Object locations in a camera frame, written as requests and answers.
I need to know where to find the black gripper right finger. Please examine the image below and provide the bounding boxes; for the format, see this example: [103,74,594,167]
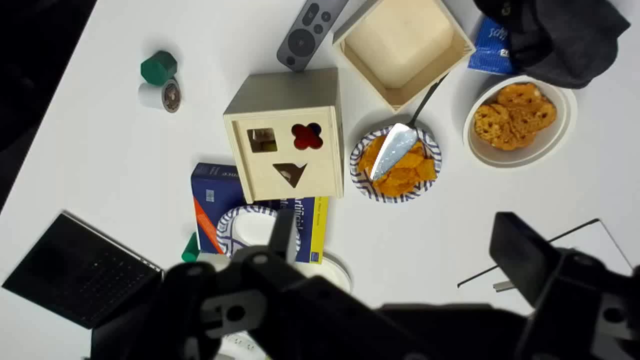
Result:
[490,212,640,360]

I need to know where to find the open wooden box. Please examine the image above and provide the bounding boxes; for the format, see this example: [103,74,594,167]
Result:
[334,0,475,111]

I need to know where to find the dark grey towel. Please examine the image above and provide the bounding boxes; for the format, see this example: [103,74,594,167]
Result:
[475,0,633,88]

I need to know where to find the blue snack packet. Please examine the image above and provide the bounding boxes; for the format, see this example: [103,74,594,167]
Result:
[469,18,515,76]

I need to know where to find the grey remote control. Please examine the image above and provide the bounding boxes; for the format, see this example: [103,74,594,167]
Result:
[276,0,348,72]

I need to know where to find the patterned bowl of orange chips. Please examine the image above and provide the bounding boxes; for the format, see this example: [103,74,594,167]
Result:
[348,127,443,204]

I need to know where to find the white round plate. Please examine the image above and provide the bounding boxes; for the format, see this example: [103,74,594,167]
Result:
[297,256,353,292]

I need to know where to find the small green block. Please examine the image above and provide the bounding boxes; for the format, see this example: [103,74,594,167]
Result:
[183,234,200,262]

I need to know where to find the white bowl of pretzels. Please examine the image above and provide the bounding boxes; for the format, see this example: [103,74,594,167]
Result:
[464,76,579,167]

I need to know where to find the blue book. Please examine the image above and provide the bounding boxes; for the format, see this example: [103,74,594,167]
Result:
[190,161,328,262]

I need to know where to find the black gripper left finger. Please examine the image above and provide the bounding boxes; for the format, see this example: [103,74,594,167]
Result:
[91,210,375,360]

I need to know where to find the green and white cup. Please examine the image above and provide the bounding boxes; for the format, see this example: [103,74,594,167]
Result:
[139,50,183,113]

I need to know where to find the black laptop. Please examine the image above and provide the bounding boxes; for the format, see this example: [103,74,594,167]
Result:
[5,210,162,327]

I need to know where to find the empty blue patterned bowl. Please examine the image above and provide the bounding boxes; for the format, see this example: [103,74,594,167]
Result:
[217,205,279,256]

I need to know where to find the wooden shape sorter cube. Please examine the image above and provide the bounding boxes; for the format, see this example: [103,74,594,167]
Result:
[225,67,345,201]

